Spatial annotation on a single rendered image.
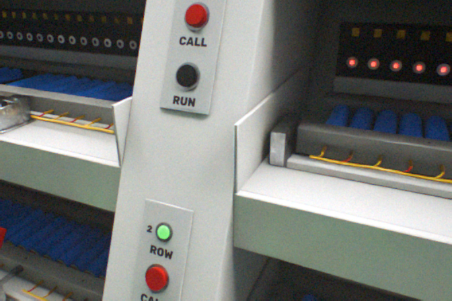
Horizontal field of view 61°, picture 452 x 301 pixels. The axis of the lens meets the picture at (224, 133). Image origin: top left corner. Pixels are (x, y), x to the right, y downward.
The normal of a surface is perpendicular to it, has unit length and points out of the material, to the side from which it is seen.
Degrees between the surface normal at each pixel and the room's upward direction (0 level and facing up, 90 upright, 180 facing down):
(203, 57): 90
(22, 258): 23
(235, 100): 90
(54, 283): 113
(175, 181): 90
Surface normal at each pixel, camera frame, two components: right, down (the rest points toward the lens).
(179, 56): -0.38, -0.04
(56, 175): -0.41, 0.35
